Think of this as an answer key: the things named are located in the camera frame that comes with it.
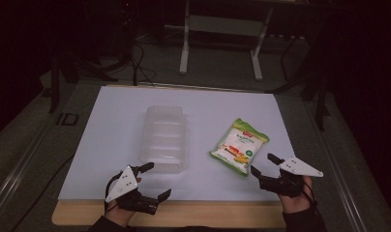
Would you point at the metal floor rail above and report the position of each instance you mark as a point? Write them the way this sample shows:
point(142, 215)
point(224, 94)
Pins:
point(19, 174)
point(340, 180)

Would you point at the green and white snack packet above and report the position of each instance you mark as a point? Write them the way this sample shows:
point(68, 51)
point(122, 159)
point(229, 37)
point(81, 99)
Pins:
point(238, 146)

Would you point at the clear plastic container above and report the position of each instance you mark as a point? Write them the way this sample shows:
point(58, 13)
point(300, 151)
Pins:
point(163, 138)

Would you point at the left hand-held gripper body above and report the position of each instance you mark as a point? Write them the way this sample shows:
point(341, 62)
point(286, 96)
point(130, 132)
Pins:
point(123, 185)

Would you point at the black floor plate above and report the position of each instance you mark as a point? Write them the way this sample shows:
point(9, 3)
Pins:
point(67, 119)

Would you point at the white metal stand frame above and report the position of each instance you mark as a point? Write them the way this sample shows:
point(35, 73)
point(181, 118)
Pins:
point(222, 25)

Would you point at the white table sheet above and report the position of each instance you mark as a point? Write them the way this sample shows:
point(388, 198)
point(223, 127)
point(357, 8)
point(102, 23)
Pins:
point(113, 135)

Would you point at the black stand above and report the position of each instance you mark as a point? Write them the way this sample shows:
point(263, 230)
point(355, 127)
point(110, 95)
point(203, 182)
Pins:
point(319, 93)
point(59, 69)

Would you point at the person's right hand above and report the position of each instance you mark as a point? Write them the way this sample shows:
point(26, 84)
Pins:
point(295, 203)

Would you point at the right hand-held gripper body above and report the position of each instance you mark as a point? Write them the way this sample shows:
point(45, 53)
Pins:
point(298, 168)

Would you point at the person's left hand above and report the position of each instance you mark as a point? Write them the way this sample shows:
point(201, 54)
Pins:
point(121, 214)

